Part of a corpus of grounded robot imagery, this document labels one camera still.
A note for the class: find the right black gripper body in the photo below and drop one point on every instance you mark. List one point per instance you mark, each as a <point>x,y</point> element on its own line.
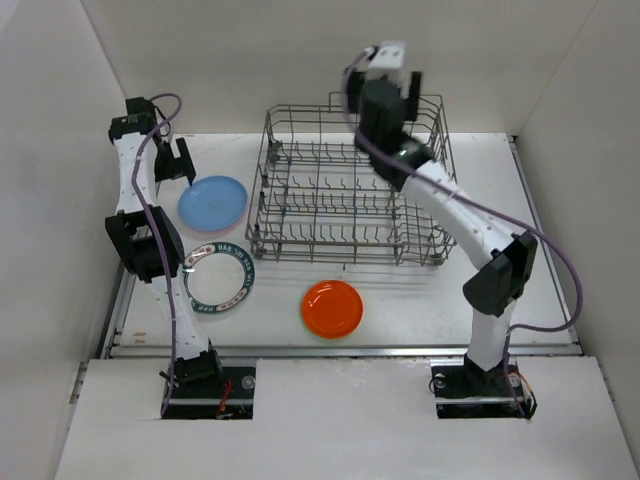
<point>361,97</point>

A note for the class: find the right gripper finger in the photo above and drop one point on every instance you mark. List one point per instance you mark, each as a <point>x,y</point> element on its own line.
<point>412,100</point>
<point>354,86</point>

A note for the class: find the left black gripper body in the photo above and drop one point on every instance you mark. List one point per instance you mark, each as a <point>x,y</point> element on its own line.
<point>166,166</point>

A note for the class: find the blue plate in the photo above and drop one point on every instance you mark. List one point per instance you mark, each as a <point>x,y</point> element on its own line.
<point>212,204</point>

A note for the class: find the white plate teal lettered rim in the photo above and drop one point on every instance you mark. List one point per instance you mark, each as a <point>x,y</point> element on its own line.
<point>218,276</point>

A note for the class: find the small orange plate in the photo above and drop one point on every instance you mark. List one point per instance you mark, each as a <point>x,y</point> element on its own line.
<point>332,309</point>

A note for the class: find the pink plate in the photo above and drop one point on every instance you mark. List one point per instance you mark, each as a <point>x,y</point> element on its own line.
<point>228,230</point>

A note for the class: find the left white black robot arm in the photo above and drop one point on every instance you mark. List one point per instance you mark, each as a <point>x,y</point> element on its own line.
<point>192,355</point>

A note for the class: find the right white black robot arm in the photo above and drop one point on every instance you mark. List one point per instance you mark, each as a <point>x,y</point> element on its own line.
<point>503,260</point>

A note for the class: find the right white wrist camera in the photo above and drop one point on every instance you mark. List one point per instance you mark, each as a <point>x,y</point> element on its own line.
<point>387,63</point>

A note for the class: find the grey wire dish rack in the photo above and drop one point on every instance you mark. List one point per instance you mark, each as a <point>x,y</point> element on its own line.
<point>315,198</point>

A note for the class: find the front aluminium rail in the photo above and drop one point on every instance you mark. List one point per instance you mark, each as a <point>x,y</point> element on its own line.
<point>552,350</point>

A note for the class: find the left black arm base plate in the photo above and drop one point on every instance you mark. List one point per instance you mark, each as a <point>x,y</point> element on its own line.
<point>230,397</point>

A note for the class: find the right aluminium rail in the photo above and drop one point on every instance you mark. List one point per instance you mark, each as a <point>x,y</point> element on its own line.
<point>544,247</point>

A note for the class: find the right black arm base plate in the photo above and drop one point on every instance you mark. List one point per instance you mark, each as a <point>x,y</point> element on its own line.
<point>461,393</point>

